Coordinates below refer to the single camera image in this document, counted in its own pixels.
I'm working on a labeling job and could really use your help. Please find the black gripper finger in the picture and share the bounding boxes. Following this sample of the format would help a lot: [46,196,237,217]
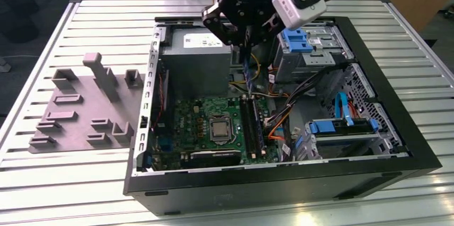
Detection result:
[200,4,248,51]
[247,14,284,51]

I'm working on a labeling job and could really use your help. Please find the RAM stick with black chips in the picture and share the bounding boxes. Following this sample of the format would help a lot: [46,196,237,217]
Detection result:
[241,46,257,97]

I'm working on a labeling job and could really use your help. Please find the black RAM slot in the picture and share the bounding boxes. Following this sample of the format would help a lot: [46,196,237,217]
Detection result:
[239,96,256,159]

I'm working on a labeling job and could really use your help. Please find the blue drive latch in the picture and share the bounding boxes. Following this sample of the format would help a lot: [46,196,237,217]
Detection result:
[281,28,315,54]

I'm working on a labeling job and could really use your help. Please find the silver drive cage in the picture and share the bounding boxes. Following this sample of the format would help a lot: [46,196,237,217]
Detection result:
[275,22,355,85]

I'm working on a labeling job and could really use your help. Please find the grey power supply unit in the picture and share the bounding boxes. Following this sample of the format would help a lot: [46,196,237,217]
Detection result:
[157,27,233,98]

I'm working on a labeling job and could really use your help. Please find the metal socket cover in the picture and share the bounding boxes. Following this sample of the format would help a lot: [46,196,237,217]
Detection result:
[208,115,233,143]

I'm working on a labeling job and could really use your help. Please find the green motherboard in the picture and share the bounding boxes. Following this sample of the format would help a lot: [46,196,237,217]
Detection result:
[151,95,280,170]

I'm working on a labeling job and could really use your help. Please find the silver CPU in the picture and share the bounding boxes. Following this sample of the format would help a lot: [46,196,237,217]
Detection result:
[211,122,231,137]

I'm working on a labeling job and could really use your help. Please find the hard disk in blue carrier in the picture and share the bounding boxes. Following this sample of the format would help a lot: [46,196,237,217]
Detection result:
[305,119,380,138]

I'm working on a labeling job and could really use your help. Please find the silver disk bay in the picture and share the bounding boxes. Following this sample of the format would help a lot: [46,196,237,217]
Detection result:
[304,119,408,161]

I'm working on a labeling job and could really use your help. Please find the grey parts rack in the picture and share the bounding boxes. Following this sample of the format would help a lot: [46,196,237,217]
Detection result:
[28,52,147,155]

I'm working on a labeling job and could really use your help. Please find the black graphics card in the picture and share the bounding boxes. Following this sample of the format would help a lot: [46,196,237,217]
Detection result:
[179,149,243,169]

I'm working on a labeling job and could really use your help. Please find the blue port connector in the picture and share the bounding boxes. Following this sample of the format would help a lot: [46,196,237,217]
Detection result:
[140,154,153,171]

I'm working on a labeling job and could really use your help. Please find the black PC case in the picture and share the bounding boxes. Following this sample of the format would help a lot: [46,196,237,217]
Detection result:
[121,15,444,216]

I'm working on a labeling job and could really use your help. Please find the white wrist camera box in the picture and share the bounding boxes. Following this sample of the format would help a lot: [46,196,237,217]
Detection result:
[271,0,327,31]

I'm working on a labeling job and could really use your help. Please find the yellow wire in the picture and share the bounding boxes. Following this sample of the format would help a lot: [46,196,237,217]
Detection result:
[228,53,263,86]

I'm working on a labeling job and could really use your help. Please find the black cable bundle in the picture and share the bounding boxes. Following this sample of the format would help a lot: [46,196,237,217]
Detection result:
[276,62,347,120]

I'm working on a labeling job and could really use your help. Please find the white plug wire bundle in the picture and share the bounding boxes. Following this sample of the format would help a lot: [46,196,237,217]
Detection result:
[264,102,295,128]

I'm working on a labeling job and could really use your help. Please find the blue flat data cable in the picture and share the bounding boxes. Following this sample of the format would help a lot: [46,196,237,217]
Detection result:
[334,91,355,127]

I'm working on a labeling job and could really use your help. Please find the orange data cable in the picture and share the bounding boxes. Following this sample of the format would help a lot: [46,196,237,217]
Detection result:
[346,100,359,120]

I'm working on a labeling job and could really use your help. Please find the orange wires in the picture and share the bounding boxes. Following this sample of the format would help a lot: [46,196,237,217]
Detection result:
[267,126,284,141]

